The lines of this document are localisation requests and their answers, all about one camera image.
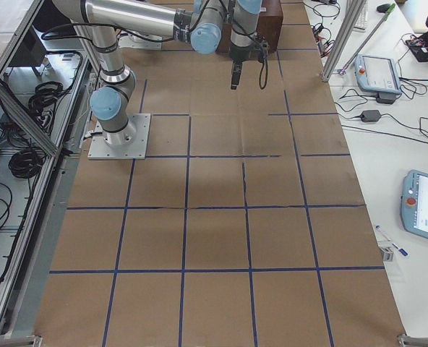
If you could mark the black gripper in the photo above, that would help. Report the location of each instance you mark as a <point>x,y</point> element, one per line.
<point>239,51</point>

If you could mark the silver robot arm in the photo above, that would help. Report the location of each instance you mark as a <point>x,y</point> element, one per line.
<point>110,26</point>

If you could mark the dark wooden drawer cabinet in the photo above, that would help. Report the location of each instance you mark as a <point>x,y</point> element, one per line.
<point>269,26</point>

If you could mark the blue teach pendant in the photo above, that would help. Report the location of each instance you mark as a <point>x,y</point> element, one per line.
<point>376,74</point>
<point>414,203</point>

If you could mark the black power adapter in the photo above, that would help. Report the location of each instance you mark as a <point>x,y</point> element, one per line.
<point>370,116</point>

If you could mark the white pen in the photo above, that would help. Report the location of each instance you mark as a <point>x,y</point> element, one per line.
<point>389,239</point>

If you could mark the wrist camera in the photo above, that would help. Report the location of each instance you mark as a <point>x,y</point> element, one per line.
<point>262,47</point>

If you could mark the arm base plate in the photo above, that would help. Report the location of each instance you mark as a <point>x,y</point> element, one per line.
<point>130,143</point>
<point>140,41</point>

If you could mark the aluminium frame post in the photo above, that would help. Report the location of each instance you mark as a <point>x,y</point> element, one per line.
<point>354,10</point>

